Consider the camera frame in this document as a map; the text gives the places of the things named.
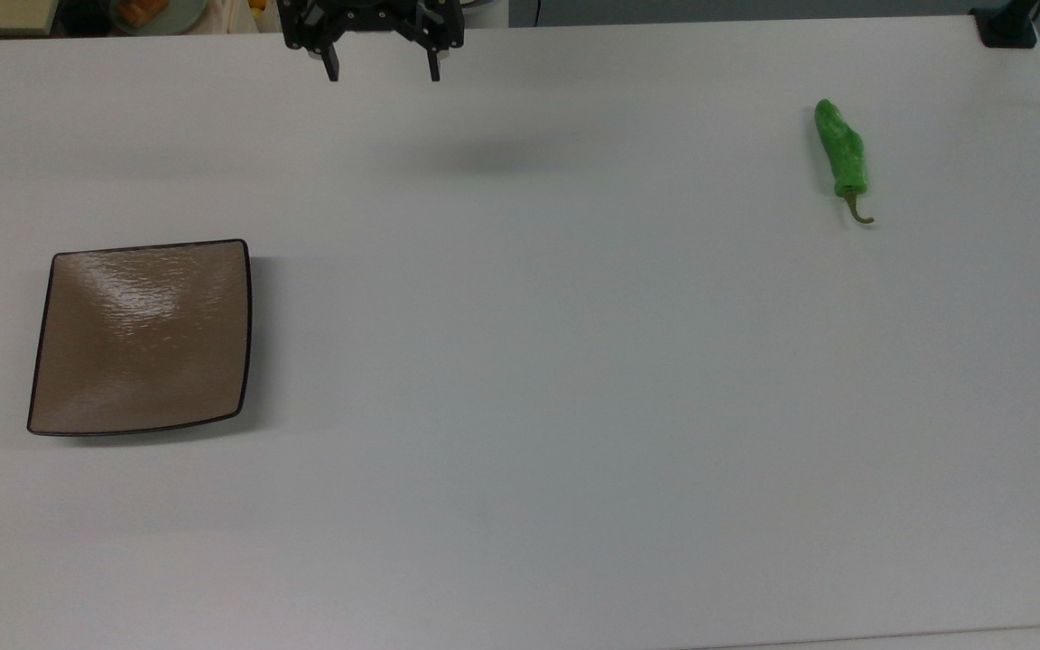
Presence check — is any brown square ceramic plate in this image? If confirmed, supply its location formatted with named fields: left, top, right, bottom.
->
left=26, top=238, right=254, bottom=438

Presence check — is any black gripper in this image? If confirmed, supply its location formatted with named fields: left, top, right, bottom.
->
left=276, top=0, right=466, bottom=83

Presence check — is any black table clamp mount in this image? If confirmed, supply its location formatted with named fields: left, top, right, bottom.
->
left=970, top=0, right=1040, bottom=50

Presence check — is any pale green bowl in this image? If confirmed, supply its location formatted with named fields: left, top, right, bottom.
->
left=108, top=0, right=209, bottom=37

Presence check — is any green chili pepper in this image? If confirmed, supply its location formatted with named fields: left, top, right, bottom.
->
left=813, top=98, right=876, bottom=226

